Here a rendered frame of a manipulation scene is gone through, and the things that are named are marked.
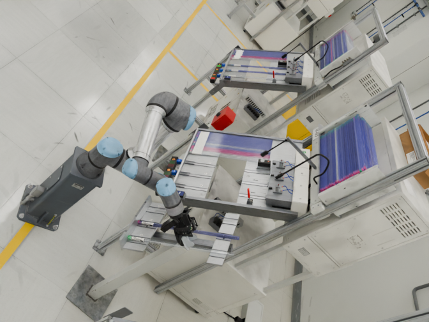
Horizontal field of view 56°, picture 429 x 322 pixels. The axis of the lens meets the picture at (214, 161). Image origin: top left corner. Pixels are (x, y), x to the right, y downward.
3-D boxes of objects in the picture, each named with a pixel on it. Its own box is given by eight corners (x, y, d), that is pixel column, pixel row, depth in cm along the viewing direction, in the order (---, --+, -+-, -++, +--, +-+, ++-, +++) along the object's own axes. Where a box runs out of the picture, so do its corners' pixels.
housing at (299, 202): (288, 220, 218) (292, 200, 210) (293, 165, 257) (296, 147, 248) (304, 222, 217) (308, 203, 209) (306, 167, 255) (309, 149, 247)
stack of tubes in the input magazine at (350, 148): (319, 191, 204) (367, 167, 190) (319, 136, 244) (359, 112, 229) (334, 206, 208) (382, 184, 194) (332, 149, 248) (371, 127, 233)
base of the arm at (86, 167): (73, 172, 207) (83, 163, 201) (78, 149, 216) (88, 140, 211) (99, 183, 215) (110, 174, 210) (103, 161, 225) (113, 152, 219)
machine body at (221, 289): (133, 269, 272) (195, 236, 239) (165, 200, 327) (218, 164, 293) (200, 321, 293) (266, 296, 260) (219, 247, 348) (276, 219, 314)
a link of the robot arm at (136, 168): (160, 77, 185) (130, 170, 160) (179, 91, 190) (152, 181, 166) (146, 87, 193) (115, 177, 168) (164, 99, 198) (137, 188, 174)
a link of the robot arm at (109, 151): (91, 143, 211) (105, 130, 204) (113, 155, 218) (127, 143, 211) (86, 161, 203) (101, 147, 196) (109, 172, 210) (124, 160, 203)
